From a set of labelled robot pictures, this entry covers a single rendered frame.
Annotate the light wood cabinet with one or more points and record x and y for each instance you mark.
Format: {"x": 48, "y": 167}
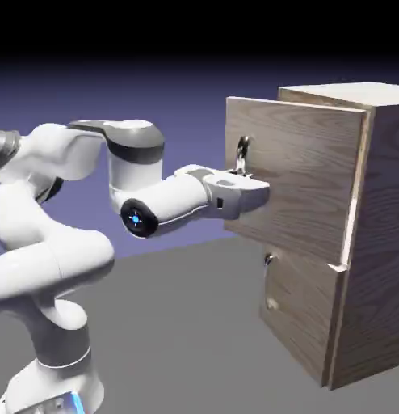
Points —
{"x": 380, "y": 226}

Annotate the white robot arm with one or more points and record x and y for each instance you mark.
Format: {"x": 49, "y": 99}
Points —
{"x": 67, "y": 262}

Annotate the large wood cabinet door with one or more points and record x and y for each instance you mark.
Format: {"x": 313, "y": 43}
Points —
{"x": 309, "y": 181}

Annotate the small wood cabinet door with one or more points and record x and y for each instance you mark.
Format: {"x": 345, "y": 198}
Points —
{"x": 303, "y": 317}

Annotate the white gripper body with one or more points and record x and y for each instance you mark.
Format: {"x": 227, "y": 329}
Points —
{"x": 251, "y": 192}

